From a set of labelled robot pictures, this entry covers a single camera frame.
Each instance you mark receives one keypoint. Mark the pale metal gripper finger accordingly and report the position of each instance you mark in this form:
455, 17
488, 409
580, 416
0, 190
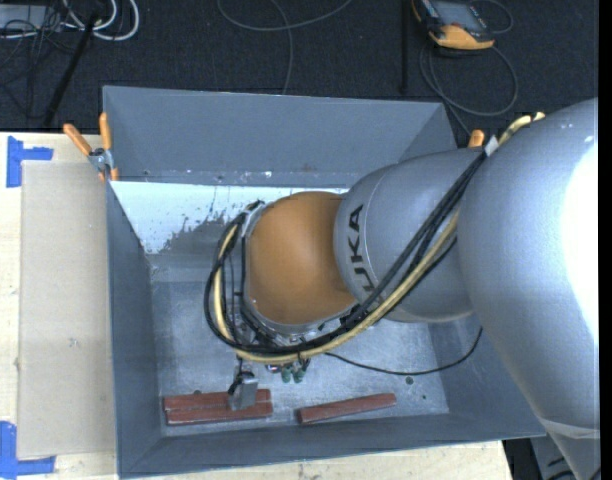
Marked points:
251, 393
236, 398

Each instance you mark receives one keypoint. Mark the red-brown flat block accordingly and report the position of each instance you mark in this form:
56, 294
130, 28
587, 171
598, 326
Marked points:
346, 408
206, 414

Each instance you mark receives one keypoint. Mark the grey metal bin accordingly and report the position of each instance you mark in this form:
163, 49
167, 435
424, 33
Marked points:
196, 318

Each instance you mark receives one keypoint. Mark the pale flat board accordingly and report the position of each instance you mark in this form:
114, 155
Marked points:
61, 308

